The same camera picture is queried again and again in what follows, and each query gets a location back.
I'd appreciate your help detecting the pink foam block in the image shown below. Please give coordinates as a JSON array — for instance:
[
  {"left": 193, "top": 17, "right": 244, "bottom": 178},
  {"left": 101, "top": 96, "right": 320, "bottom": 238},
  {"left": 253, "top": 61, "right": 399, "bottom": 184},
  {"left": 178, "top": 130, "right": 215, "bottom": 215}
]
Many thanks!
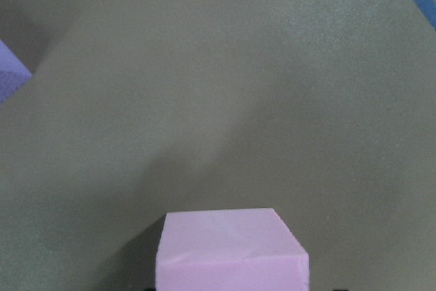
[{"left": 155, "top": 208, "right": 310, "bottom": 290}]

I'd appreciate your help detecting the purple foam block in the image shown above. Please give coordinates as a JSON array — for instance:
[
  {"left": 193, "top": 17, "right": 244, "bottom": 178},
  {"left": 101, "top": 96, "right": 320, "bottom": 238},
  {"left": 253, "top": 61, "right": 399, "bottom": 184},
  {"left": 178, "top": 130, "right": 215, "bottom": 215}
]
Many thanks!
[{"left": 0, "top": 41, "right": 33, "bottom": 103}]

